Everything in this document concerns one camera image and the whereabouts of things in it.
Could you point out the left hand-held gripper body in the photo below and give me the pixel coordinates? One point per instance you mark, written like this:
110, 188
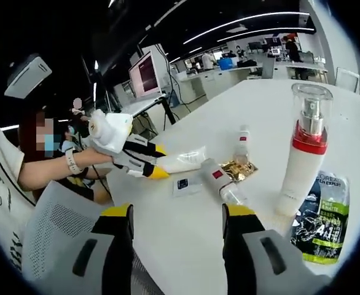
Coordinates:
111, 130

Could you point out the laptop with pink screen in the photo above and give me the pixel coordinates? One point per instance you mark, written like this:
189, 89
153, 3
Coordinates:
144, 73

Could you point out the blue storage box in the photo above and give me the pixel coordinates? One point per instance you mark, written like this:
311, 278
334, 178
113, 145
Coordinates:
227, 62

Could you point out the large white skincare tube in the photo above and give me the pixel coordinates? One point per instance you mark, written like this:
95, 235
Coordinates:
186, 159

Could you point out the white wristwatch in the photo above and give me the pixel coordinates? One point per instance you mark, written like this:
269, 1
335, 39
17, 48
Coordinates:
72, 163

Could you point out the person's left hand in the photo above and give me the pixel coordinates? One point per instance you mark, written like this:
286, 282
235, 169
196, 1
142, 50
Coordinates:
97, 158

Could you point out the white office counter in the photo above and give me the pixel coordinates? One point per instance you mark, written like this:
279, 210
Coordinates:
217, 80

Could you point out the white red-collared skincare pump bottle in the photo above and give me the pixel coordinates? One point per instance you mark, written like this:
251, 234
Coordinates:
303, 172

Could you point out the black laptop stand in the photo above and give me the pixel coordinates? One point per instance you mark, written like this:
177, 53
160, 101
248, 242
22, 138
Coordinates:
168, 110

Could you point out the white ceiling air conditioner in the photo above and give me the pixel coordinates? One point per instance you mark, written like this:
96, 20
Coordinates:
28, 77

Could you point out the white mesh chair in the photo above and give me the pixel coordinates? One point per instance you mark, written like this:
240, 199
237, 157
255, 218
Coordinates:
60, 221

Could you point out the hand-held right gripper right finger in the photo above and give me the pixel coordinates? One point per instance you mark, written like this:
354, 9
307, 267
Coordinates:
241, 252

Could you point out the white office chair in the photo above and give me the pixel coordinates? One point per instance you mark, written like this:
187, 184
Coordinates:
347, 80

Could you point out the gold foil skincare sachet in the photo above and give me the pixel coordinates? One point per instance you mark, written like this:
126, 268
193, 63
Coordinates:
244, 170

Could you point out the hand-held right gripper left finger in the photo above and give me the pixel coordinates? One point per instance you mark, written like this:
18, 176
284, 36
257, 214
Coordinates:
115, 246

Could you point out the small white skincare sachet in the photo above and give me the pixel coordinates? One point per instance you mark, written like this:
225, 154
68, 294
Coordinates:
187, 186

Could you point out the small white skincare bottle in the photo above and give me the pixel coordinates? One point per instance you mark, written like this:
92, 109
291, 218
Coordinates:
243, 141
217, 175

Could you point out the black green skincare sachet pack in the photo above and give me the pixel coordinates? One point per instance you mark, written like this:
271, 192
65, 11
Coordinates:
321, 221

